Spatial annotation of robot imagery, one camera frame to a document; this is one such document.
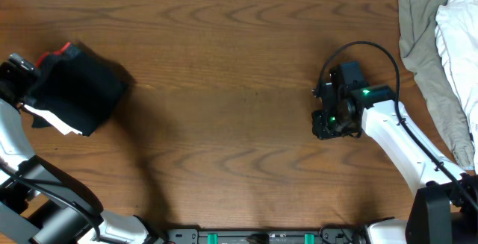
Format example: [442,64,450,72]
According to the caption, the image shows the black leggings red waistband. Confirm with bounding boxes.
[24,43,128,137]

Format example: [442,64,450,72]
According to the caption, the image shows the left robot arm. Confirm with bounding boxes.
[1,48,167,243]

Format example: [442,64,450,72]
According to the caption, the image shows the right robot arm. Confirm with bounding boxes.
[312,83,477,243]

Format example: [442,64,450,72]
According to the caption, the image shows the folded white graphic t-shirt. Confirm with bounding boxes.
[22,104,83,135]

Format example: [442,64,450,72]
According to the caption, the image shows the beige garment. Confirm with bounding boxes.
[398,0,474,170]

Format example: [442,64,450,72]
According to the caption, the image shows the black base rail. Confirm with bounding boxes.
[165,225,370,244]

